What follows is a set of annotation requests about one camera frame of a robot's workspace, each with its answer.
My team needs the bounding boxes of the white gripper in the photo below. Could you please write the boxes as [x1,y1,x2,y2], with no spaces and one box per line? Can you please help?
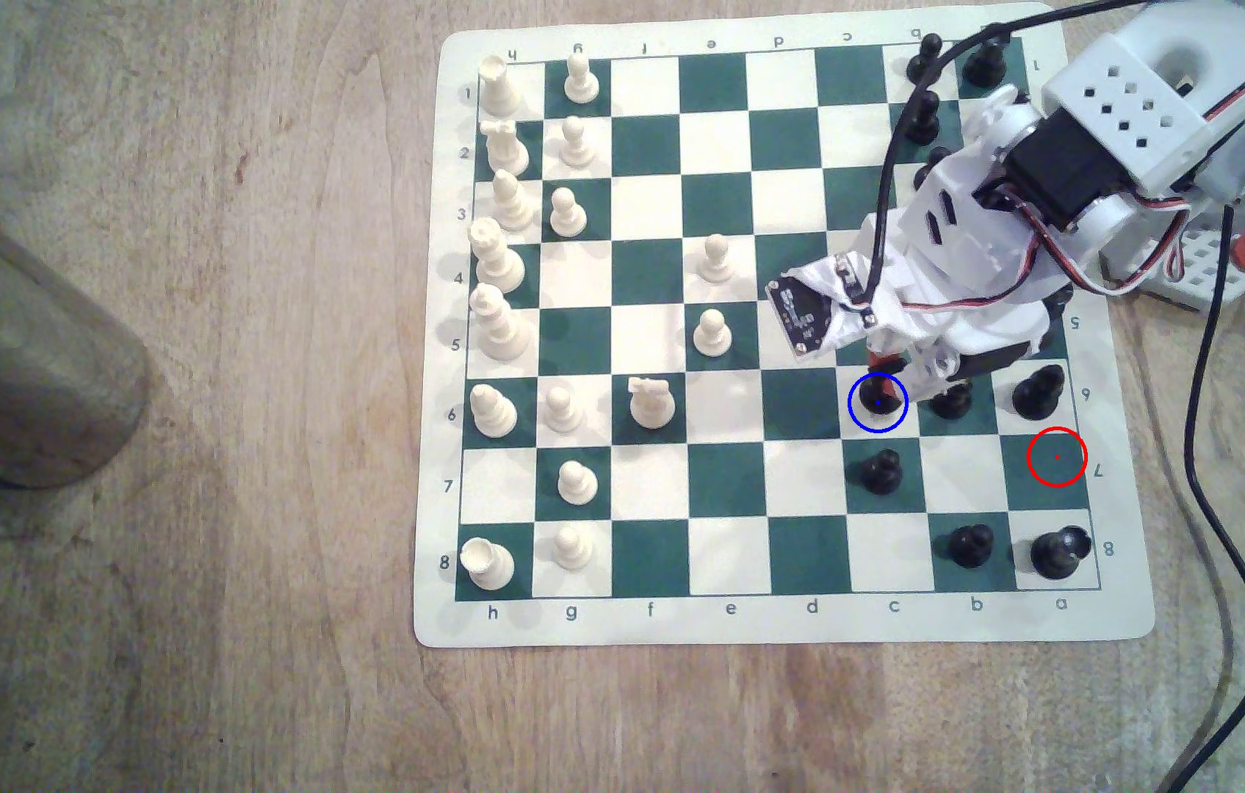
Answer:
[854,148,1071,403]

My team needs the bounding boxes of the black chess knight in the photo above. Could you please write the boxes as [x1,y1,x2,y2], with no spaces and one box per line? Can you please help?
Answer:
[854,374,906,432]

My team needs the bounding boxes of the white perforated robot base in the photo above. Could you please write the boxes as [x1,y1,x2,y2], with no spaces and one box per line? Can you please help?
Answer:
[1107,203,1245,312]

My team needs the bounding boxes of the black chess bishop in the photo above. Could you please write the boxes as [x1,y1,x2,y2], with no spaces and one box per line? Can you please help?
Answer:
[1012,363,1067,422]

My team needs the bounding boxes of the white chess pawn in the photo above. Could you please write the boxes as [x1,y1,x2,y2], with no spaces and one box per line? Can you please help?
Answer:
[563,51,599,106]
[693,309,734,358]
[549,187,588,240]
[558,459,599,508]
[543,383,585,434]
[552,524,595,572]
[697,233,737,286]
[558,115,597,170]

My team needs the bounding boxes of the green white chess board mat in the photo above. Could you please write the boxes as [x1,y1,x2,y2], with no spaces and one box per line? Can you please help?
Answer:
[413,2,1158,649]

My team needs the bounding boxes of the black chess rook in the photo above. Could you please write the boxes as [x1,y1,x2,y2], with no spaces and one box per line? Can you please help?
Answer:
[1030,526,1091,582]
[960,33,1009,92]

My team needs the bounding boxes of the white chess knight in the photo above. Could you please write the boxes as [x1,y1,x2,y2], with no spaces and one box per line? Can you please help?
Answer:
[481,119,531,180]
[627,375,677,431]

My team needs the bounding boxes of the white chess king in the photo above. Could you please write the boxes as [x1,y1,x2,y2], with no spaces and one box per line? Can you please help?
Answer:
[468,283,533,361]

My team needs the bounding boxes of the white chess bishop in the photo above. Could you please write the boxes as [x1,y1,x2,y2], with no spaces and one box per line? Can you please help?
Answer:
[490,168,538,233]
[469,383,519,440]

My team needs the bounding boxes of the white chess queen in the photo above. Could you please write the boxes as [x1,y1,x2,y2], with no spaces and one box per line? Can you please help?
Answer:
[468,217,527,294]

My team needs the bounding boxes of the white chess rook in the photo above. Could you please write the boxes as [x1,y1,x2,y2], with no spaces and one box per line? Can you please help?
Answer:
[460,536,516,592]
[477,55,523,118]

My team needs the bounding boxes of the metal cylinder cup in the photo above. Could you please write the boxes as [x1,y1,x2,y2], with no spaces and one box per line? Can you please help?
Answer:
[0,165,155,493]

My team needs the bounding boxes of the black camera circuit board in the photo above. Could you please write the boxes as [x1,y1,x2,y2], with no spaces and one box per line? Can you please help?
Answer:
[768,256,871,361]

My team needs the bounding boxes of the red white servo wires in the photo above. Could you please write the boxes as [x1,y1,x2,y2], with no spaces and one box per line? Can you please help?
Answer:
[991,44,1245,299]

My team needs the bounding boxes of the black camera cable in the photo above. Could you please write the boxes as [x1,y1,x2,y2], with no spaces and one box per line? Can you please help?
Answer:
[870,0,1245,793]

